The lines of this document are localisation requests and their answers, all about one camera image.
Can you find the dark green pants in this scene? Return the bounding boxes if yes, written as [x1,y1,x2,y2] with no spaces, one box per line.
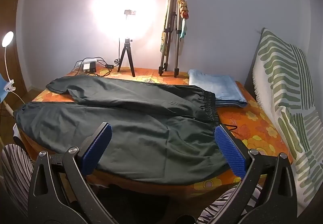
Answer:
[14,75,229,185]

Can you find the orange floral bed cover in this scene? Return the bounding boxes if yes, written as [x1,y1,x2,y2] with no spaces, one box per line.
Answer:
[19,66,295,199]

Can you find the folded light blue towel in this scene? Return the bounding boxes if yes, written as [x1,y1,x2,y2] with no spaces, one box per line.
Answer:
[188,70,247,108]

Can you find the zebra striped trouser leg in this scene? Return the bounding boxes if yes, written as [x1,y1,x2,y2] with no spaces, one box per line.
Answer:
[1,144,33,217]

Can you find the black power adapter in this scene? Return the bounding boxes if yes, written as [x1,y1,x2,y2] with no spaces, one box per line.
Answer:
[86,61,96,73]

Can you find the white power strip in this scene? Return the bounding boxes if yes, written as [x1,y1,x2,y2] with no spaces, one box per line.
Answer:
[74,58,97,69]

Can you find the green striped white pillow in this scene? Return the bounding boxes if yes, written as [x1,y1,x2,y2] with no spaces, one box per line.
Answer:
[252,28,322,213]

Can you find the blue chair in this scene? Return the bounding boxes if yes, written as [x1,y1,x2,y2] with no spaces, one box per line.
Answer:
[0,74,8,103]

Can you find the small black tripod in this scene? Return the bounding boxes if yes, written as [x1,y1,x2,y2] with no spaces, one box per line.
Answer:
[116,38,136,78]

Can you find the white clip lamp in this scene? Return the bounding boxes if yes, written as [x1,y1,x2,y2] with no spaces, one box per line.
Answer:
[1,31,25,104]

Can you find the tall silver tripod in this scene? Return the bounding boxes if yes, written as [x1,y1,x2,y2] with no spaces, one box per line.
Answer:
[158,0,182,78]

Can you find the colourful cloth on tripod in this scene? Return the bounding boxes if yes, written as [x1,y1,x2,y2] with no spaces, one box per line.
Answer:
[177,0,189,39]

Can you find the black power cable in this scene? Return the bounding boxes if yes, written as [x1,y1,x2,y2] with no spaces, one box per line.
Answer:
[72,56,121,77]

